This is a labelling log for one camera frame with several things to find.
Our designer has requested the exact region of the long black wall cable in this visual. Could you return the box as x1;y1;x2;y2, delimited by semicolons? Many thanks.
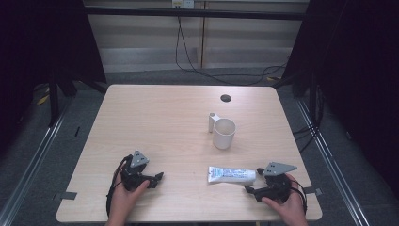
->
174;14;288;87

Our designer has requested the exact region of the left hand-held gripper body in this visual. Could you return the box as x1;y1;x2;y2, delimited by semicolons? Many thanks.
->
120;149;151;192

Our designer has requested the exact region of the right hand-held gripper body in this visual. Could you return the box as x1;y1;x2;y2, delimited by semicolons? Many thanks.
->
254;161;298;204

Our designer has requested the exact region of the black floor cable bundle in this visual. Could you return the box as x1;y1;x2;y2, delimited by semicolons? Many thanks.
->
292;84;325;154

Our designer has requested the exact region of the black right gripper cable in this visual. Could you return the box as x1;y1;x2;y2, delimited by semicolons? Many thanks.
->
290;179;309;216

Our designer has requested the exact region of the black metal stand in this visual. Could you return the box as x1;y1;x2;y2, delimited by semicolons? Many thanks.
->
46;70;109;128

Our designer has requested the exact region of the person's left hand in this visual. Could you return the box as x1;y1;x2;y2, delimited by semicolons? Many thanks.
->
108;179;152;220

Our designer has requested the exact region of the black horizontal frame bar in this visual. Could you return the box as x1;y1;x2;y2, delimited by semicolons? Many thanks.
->
84;7;307;22

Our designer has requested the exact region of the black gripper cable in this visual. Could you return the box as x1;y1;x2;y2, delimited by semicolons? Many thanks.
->
105;153;134;218
290;179;309;216

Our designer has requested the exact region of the aluminium floor rail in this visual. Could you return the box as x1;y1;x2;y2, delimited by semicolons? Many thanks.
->
295;99;375;226
0;103;72;226

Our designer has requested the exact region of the white toothpaste tube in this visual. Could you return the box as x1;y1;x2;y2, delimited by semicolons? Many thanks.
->
207;166;257;186

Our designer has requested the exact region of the white wall socket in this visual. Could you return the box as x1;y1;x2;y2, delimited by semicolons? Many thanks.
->
170;0;196;9

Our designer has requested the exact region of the person's right hand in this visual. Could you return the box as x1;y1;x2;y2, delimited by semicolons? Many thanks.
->
261;173;310;222

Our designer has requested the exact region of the yellow floor tape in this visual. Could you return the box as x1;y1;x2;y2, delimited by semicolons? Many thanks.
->
36;87;51;106

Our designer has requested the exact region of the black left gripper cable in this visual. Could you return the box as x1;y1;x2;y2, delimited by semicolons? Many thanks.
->
105;153;134;218

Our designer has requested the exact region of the white cup with handle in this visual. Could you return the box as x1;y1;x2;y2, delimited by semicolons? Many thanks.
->
208;112;237;151

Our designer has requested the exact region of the black curtain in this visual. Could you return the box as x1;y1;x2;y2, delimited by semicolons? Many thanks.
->
281;0;399;197
0;0;107;154

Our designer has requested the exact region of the grey tape patch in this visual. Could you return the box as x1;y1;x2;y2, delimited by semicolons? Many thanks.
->
302;186;324;196
52;191;78;202

